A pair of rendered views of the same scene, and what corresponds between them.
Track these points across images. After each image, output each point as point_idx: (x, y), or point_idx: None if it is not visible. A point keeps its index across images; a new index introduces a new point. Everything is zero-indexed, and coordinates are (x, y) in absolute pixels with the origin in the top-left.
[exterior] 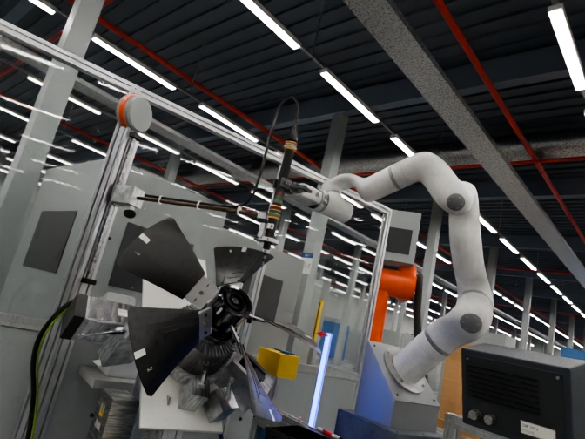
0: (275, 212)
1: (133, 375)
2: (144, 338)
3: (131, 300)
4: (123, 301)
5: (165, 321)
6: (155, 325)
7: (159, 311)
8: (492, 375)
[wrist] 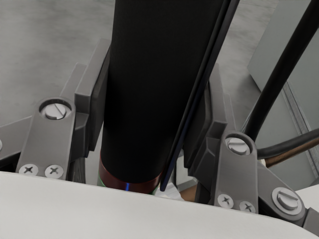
0: None
1: None
2: (76, 166)
3: (185, 176)
4: (182, 169)
5: (80, 172)
6: (79, 165)
7: (83, 159)
8: None
